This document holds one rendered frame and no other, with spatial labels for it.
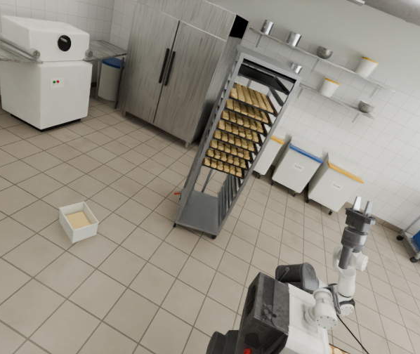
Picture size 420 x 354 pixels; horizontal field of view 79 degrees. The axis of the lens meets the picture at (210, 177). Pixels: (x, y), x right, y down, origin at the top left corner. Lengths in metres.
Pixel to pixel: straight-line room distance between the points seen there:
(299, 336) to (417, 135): 4.32
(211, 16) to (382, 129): 3.05
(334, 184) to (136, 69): 3.50
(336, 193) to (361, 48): 2.13
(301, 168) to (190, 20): 2.64
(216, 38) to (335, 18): 1.75
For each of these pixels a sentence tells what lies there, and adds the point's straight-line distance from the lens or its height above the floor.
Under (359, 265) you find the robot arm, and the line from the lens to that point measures 1.25.
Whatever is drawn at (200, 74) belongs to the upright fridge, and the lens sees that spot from 3.92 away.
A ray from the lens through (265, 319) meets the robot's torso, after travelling 0.98.
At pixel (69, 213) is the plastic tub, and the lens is 2.70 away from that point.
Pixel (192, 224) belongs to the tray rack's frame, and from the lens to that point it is 2.73.
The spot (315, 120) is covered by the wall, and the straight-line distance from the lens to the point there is 4.69.
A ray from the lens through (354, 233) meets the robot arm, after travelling 1.20.
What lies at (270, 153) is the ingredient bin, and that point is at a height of 0.52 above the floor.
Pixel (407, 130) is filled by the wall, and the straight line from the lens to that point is 4.96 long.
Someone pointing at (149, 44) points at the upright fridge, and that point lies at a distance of 4.25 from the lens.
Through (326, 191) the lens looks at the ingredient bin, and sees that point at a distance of 4.41.
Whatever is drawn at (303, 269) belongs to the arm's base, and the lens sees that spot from 1.19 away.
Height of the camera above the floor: 1.97
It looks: 31 degrees down
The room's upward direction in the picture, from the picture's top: 24 degrees clockwise
